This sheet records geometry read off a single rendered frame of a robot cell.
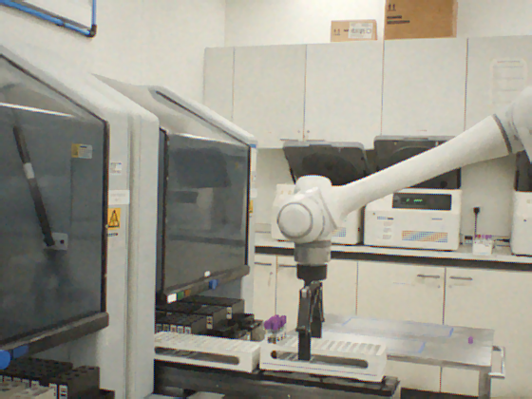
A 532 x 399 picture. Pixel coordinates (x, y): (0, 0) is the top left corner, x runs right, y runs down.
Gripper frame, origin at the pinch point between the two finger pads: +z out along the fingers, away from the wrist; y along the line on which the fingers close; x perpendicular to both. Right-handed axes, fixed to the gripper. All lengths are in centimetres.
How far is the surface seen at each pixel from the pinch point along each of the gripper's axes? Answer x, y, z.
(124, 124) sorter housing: 38, -24, -52
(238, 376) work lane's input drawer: 16.3, -6.2, 7.9
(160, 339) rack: 39.7, -3.1, 1.7
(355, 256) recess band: 34, 233, 5
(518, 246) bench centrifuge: -58, 230, -6
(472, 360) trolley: -38.0, 27.3, 7.0
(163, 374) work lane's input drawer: 36.4, -7.0, 9.6
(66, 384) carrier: 37, -46, 0
